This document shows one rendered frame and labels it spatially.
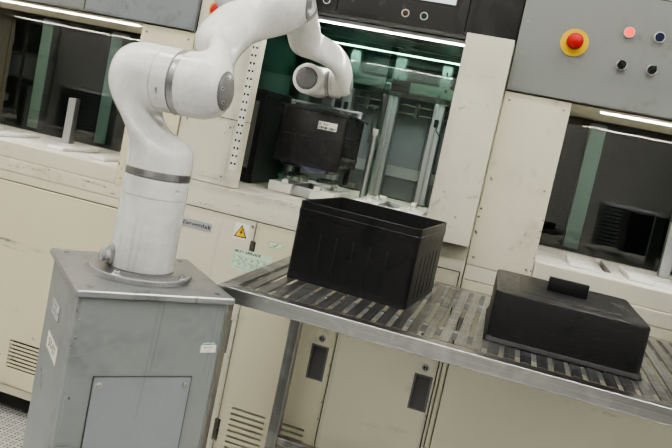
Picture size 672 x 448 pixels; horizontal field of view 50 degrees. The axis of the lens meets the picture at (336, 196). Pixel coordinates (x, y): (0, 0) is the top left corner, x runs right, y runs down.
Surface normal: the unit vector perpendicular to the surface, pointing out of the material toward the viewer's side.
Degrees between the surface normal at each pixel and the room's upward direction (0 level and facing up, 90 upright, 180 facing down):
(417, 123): 90
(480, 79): 90
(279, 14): 104
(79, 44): 90
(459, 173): 90
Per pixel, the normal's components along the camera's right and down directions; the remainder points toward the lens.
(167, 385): 0.49, 0.18
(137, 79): -0.28, 0.23
